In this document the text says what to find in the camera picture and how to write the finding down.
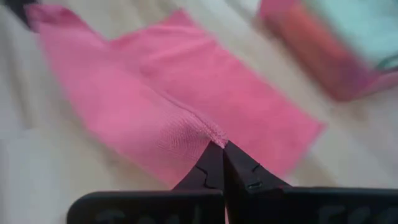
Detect translucent pink plastic bin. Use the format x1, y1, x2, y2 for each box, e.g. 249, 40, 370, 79
259, 0, 398, 103

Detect sage green microfiber towel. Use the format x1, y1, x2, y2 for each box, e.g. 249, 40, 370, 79
306, 0, 398, 68

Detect pink microfiber towel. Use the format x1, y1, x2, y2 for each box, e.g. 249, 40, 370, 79
24, 4, 326, 189

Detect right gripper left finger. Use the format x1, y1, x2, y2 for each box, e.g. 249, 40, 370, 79
67, 141, 226, 224

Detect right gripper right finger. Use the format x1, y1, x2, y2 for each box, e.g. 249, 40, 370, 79
224, 141, 398, 224

